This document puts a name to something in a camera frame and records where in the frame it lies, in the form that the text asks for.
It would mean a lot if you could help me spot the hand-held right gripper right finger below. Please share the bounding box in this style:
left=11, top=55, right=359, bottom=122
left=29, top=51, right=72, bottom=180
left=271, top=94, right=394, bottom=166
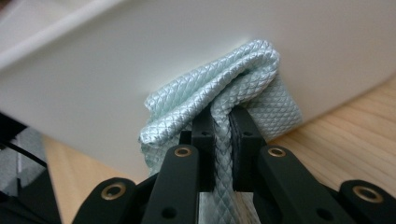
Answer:
left=229, top=105, right=356, bottom=224

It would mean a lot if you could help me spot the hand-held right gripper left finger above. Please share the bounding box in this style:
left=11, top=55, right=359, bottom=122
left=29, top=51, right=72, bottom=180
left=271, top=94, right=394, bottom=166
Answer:
left=141, top=105, right=217, bottom=224

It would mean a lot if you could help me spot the light blue cloth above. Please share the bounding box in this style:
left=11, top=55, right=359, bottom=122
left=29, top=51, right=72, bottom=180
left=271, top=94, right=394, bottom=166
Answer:
left=138, top=38, right=304, bottom=224

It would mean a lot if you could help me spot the white plastic bin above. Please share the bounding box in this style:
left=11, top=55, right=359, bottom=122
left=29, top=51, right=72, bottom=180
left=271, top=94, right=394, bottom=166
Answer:
left=0, top=0, right=396, bottom=185

